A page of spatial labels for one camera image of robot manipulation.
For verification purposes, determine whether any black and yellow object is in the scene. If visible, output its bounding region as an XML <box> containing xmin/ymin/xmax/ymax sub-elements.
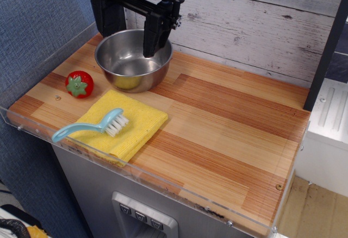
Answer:
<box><xmin>1</xmin><ymin>219</ymin><xmax>49</xmax><ymax>238</ymax></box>

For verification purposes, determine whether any yellow rag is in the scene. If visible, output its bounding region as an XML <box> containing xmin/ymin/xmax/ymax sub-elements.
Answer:
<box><xmin>69</xmin><ymin>90</ymin><xmax>168</xmax><ymax>167</ymax></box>

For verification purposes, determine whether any light blue scrub brush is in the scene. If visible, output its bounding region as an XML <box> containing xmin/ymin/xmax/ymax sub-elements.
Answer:
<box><xmin>51</xmin><ymin>108</ymin><xmax>129</xmax><ymax>142</ymax></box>

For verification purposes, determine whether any red toy strawberry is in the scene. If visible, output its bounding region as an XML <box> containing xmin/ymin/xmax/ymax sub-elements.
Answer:
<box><xmin>65</xmin><ymin>71</ymin><xmax>94</xmax><ymax>98</ymax></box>

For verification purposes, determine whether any silver toy fridge cabinet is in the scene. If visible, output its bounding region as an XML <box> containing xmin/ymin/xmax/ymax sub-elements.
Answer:
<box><xmin>50</xmin><ymin>142</ymin><xmax>259</xmax><ymax>238</ymax></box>

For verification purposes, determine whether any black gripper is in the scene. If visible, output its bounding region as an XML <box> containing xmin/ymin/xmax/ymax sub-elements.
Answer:
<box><xmin>91</xmin><ymin>0</ymin><xmax>185</xmax><ymax>58</ymax></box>

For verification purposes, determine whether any silver metal pot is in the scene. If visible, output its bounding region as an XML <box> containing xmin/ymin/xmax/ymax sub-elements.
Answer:
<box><xmin>95</xmin><ymin>29</ymin><xmax>173</xmax><ymax>93</ymax></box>

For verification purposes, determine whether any white toy sink counter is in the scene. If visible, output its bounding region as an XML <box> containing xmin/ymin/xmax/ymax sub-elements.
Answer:
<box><xmin>294</xmin><ymin>79</ymin><xmax>347</xmax><ymax>196</ymax></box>

